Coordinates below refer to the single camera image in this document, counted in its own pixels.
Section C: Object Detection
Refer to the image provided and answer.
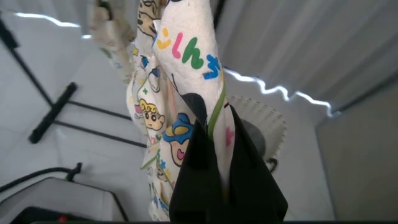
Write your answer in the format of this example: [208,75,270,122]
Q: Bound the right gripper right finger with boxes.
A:
[229,105,289,222]

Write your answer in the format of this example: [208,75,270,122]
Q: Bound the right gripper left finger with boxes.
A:
[169,119,224,222]

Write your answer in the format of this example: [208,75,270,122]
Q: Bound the white laundry basket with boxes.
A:
[228,95,287,174]

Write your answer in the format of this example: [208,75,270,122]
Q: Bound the black clothes rack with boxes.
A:
[0,0,227,149]

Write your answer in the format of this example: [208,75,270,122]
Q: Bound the white curtain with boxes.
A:
[0,0,398,116]

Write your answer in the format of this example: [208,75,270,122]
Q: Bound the black cable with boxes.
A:
[0,162,83,194]

